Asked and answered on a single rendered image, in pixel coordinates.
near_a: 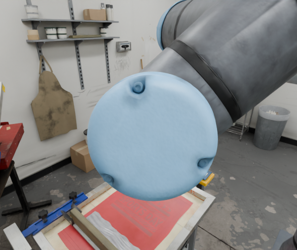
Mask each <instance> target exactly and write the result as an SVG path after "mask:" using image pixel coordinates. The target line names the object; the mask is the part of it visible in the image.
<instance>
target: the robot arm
mask: <svg viewBox="0 0 297 250"><path fill-rule="evenodd" d="M156 37H157V42H158V45H159V47H160V48H161V50H162V52H161V53H160V54H159V55H157V56H156V57H155V58H154V59H153V60H152V61H151V62H150V63H149V64H148V65H146V66H145V67H144V68H143V69H142V70H141V71H140V72H139V73H136V74H133V75H130V76H128V77H126V78H124V79H122V80H120V81H119V82H117V83H116V84H115V85H114V86H113V87H112V88H111V89H109V90H108V91H107V92H106V93H105V94H104V95H103V96H102V97H101V99H100V100H99V101H98V103H97V104H96V106H95V107H94V109H93V111H92V114H91V116H90V119H89V123H88V128H87V145H88V150H89V154H90V157H91V160H92V162H93V164H94V166H95V168H96V170H97V171H98V173H99V174H100V175H101V177H102V178H103V180H104V181H105V182H107V183H108V184H109V185H110V186H111V187H113V188H114V189H115V190H117V191H119V192H120V193H122V194H124V195H126V196H129V197H132V198H135V199H139V200H145V201H162V200H168V199H172V198H175V197H178V196H181V195H183V194H185V193H186V192H188V191H190V190H191V189H192V188H194V187H195V186H196V185H197V184H198V183H199V182H200V181H201V180H202V179H203V178H204V177H205V175H206V174H207V172H208V170H209V168H210V166H211V164H212V162H213V159H214V157H215V155H216V152H217V146H218V136H220V135H221V134H222V133H223V132H225V131H226V130H227V129H229V128H230V127H231V126H232V125H233V123H234V122H235V121H237V120H238V119H240V118H241V117H242V116H244V115H245V114H246V113H247V112H249V111H250V110H251V109H253V108H254V107H255V106H256V105H258V104H259V103H260V102H262V101H263V100H264V99H265V98H267V97H268V96H269V95H271V94H272V93H273V92H274V91H276V90H277V89H278V88H280V87H281V86H282V85H283V84H285V83H292V84H297V0H180V1H178V2H176V3H175V4H173V5H172V6H171V7H170V8H169V9H168V10H166V11H165V12H164V14H163V15H162V16H161V18H160V20H159V22H158V25H157V27H156ZM279 250H297V229H296V231H295V234H294V236H292V237H291V238H289V239H287V240H286V241H284V242H283V243H282V244H281V247H280V249H279Z"/></svg>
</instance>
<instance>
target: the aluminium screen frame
mask: <svg viewBox="0 0 297 250"><path fill-rule="evenodd" d="M110 188H111V186H110V185H109V184H108V183H107V182H104V183H103V184H101V185H100V186H98V187H96V188H95V189H93V190H92V191H90V192H89V193H87V194H86V196H87V197H88V199H87V200H85V201H84V202H82V203H81V204H79V205H78V206H77V207H78V208H79V209H81V208H83V207H84V206H86V205H87V204H88V203H90V202H91V201H93V200H94V199H96V198H97V197H98V196H100V195H101V194H103V193H104V192H106V191H107V190H109V189H110ZM188 193H190V194H192V195H194V196H195V197H197V198H199V199H201V200H203V201H204V202H203V203H202V204H201V206H200V207H199V208H198V209H197V211H196V212H195V213H194V215H193V216H192V217H191V218H190V220H189V221H188V222H187V223H186V225H185V226H184V227H183V228H182V230H181V231H180V232H179V234H178V235H177V236H176V237H175V239H174V240H173V241H172V242H171V244H170V245H169V246H168V247H167V249H166V250H180V249H181V248H182V247H183V245H184V244H185V243H186V241H187V240H188V238H189V237H190V236H191V234H192V233H193V231H194V230H195V229H196V227H197V226H198V225H199V223H200V222H201V220H202V219H203V218H204V216H205V215H206V214H207V212H208V211H209V209H210V208H211V206H212V205H213V204H214V202H215V199H216V197H214V196H212V195H210V194H208V193H206V192H204V191H203V190H201V189H199V188H197V187H194V188H192V189H191V190H190V191H188ZM65 219H66V218H65V217H64V216H61V217H60V218H58V219H57V220H55V221H54V222H53V223H51V224H50V225H48V226H47V227H45V228H44V229H42V230H41V231H39V232H38V233H36V234H35V235H32V234H31V237H32V239H33V240H34V242H35V243H36V245H37V246H38V248H39V249H40V250H55V249H54V248H53V247H52V245H51V244H50V243H49V241H48V240H47V239H46V237H45V236H44V234H45V233H47V232H48V231H49V230H51V229H52V228H54V227H55V226H57V225H58V224H60V223H61V222H63V221H64V220H65Z"/></svg>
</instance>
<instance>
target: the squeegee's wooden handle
mask: <svg viewBox="0 0 297 250"><path fill-rule="evenodd" d="M70 213H71V217H72V220H73V222H74V223H76V225H77V226H78V227H79V228H80V229H81V230H82V231H83V232H84V233H85V234H86V235H87V236H88V237H89V238H90V239H91V240H92V241H93V242H94V243H95V245H96V246H97V247H98V248H99V249H100V250H118V249H117V248H116V247H115V246H114V245H113V244H112V243H111V242H110V241H109V240H108V239H107V238H106V237H105V236H104V235H103V234H102V233H101V232H100V231H99V230H98V229H97V228H96V227H95V226H94V225H93V224H91V223H90V222H89V221H88V220H87V219H86V218H85V217H84V216H83V215H82V214H81V213H80V212H79V211H78V210H77V209H76V208H74V209H72V210H71V211H70Z"/></svg>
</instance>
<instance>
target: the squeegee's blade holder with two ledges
mask: <svg viewBox="0 0 297 250"><path fill-rule="evenodd" d="M73 227H74V228H75V229H76V230H77V231H78V232H79V233H80V234H81V235H82V236H83V237H84V239H85V240H86V241H87V242H88V243H89V244H90V245H91V246H92V247H93V248H94V249H95V250H100V249H99V248H98V247H97V246H96V245H95V243H94V242H93V241H92V240H91V239H90V238H89V237H88V236H87V235H86V234H85V233H84V232H83V231H82V230H81V229H80V228H79V227H78V226H77V225H76V223H75V224H73Z"/></svg>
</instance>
